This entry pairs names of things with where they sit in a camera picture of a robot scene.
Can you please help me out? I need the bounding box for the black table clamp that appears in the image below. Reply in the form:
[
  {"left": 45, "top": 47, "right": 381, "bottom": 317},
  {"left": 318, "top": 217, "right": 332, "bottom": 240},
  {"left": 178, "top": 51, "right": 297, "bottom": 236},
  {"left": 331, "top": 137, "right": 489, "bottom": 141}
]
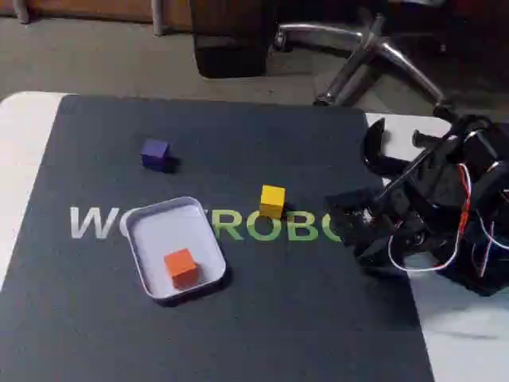
[{"left": 359, "top": 117, "right": 407, "bottom": 178}]

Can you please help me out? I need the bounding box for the black mat with logo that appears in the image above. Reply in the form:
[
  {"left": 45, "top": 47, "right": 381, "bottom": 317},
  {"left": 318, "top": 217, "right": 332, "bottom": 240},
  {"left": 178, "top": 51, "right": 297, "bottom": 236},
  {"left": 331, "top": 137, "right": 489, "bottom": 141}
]
[{"left": 0, "top": 94, "right": 435, "bottom": 382}]

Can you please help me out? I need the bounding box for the red white blue servo cable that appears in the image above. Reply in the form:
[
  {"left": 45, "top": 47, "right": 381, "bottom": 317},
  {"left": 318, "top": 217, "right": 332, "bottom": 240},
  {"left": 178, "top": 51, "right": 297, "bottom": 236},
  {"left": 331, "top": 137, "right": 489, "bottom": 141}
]
[{"left": 456, "top": 162, "right": 509, "bottom": 279}]

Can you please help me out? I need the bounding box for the white camera cable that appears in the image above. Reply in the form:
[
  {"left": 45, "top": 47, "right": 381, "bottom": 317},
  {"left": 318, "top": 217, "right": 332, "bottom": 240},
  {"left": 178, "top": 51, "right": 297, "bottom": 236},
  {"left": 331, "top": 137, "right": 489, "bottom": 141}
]
[{"left": 387, "top": 228, "right": 464, "bottom": 273}]

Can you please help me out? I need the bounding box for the blue wooden block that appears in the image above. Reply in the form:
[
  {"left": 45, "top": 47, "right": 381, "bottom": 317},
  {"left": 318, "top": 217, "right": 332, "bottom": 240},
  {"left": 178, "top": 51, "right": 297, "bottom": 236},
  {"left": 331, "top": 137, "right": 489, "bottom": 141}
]
[{"left": 141, "top": 138, "right": 171, "bottom": 173}]

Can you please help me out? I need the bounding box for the white rectangular tray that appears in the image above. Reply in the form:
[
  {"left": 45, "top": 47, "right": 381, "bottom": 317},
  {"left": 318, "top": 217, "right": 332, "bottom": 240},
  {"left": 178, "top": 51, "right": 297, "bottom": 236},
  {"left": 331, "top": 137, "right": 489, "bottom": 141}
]
[{"left": 126, "top": 196, "right": 227, "bottom": 301}]

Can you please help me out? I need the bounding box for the yellow wooden block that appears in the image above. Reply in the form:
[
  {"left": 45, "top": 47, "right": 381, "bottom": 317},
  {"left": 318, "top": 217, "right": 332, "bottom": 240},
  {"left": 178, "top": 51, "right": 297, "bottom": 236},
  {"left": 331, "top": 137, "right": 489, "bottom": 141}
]
[{"left": 258, "top": 185, "right": 287, "bottom": 219}]

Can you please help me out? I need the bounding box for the orange wooden block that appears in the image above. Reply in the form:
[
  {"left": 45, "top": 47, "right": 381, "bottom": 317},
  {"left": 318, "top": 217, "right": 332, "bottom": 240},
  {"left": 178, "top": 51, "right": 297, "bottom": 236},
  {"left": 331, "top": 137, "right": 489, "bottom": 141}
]
[{"left": 163, "top": 248, "right": 199, "bottom": 289}]

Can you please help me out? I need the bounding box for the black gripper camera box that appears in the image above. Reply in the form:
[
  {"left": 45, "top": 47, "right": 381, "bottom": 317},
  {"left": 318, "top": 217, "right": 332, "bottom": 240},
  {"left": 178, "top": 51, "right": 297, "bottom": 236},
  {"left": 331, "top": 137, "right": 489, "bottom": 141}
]
[{"left": 325, "top": 189, "right": 383, "bottom": 248}]

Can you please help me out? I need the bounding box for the chrome office chair base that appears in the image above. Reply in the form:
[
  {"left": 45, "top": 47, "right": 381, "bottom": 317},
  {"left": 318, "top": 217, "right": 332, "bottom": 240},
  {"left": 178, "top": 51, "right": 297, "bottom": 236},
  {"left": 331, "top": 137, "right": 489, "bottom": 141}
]
[{"left": 274, "top": 11, "right": 453, "bottom": 108}]

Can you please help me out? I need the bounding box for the grey metal furniture leg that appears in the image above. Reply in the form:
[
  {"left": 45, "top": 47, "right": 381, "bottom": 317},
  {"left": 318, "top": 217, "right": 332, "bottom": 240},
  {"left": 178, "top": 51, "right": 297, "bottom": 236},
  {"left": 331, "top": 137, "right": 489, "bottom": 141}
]
[
  {"left": 11, "top": 0, "right": 29, "bottom": 24},
  {"left": 152, "top": 0, "right": 165, "bottom": 35}
]

